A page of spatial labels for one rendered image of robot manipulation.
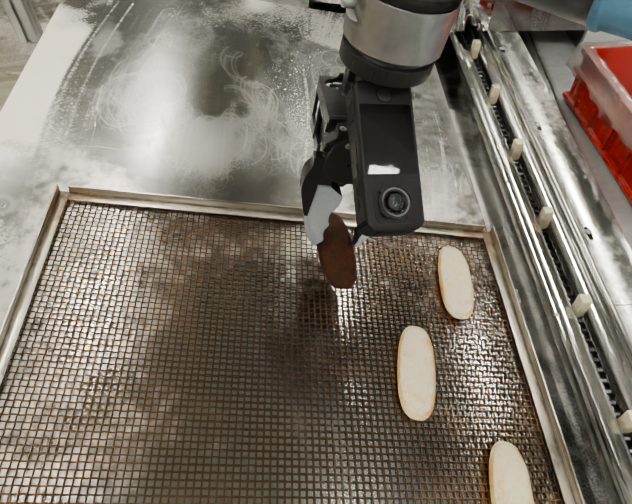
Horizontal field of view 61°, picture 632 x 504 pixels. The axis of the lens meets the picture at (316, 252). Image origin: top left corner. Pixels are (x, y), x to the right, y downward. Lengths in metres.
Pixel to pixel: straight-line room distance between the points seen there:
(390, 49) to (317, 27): 0.60
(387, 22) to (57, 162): 0.43
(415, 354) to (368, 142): 0.23
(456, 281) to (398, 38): 0.31
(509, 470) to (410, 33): 0.36
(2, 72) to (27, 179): 0.55
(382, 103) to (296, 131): 0.34
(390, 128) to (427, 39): 0.07
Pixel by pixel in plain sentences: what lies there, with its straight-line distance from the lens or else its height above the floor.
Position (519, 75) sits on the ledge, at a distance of 1.02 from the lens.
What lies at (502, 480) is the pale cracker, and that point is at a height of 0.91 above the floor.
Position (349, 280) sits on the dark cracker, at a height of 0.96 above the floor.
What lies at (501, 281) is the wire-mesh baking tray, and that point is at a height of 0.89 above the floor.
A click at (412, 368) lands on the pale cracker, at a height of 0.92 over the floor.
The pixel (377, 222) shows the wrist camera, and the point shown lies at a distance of 0.38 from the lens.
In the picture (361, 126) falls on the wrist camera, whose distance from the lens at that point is 0.40.
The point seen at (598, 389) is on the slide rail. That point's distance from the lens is 0.66.
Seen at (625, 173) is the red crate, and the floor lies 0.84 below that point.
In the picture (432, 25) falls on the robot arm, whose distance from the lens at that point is 0.38.
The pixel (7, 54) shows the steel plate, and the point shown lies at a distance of 1.25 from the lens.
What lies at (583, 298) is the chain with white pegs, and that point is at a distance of 0.69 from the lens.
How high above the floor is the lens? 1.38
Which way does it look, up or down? 51 degrees down
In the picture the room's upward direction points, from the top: straight up
